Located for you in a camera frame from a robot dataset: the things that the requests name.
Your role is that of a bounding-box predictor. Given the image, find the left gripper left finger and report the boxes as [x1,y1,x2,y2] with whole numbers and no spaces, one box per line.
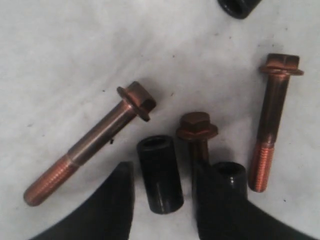
[27,161,136,240]

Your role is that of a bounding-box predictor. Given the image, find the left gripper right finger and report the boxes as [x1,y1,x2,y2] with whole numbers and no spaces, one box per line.
[191,163,320,240]

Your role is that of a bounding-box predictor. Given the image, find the black cylindrical sleeve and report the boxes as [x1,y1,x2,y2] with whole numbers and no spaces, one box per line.
[136,134,185,214]
[216,0,263,20]
[211,161,249,201]

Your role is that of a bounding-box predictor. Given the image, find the copper flange bolt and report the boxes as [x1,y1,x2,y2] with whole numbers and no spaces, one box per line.
[23,80,157,207]
[247,52,305,193]
[175,111,219,171]

